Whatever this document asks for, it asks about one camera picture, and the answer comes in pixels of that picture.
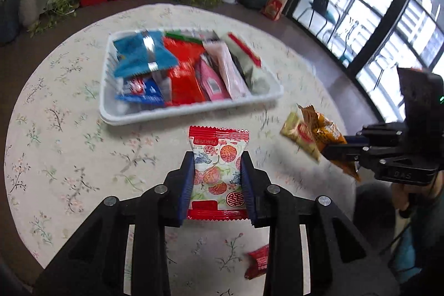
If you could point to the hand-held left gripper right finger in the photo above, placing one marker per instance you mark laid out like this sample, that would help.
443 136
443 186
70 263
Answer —
248 188

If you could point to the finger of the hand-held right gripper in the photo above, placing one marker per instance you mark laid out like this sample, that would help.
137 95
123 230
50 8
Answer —
357 139
341 152

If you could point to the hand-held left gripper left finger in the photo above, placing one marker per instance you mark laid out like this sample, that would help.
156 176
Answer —
187 185

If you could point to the orange snack packet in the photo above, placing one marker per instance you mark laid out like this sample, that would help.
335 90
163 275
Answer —
324 134

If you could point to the red white floral snack packet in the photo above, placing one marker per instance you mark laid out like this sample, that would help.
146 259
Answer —
216 160

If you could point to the yellow-green red-label snack packet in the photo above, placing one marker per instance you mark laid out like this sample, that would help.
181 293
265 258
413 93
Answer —
301 136

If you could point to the small red candy packet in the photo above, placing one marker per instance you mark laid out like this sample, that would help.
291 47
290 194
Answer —
258 261

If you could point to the white plastic tray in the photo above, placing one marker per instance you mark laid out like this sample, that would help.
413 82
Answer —
138 114

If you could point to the dark blue snack packet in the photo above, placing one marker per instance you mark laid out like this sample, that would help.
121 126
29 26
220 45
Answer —
145 91

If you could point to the white red-striped snack packet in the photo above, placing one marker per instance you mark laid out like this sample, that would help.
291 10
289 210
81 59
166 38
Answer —
258 82

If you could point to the magenta snack packet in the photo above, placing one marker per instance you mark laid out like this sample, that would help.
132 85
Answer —
210 81

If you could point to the plain red snack packet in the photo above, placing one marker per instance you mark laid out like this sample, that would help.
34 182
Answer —
184 74

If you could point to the black snack packet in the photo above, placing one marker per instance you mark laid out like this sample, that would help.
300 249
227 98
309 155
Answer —
241 69

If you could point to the pale pink snack packet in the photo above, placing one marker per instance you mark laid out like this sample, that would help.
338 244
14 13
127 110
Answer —
227 69

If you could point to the light blue snack packet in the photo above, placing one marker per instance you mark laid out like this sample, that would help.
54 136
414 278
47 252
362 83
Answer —
135 53

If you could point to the person's right forearm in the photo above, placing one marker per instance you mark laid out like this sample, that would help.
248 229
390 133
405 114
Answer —
430 212

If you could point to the person's right hand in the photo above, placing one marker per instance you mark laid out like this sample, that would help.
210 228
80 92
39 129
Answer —
400 197

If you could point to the black framed glass door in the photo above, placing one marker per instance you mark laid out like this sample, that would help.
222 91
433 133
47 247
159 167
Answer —
399 4

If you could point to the black outdoor chair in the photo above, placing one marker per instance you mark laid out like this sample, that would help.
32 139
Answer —
321 4

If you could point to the orange paper bag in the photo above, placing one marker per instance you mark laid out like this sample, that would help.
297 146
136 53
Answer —
273 10

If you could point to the leafy plant in dark pot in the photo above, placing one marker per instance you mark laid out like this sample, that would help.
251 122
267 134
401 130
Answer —
8 15

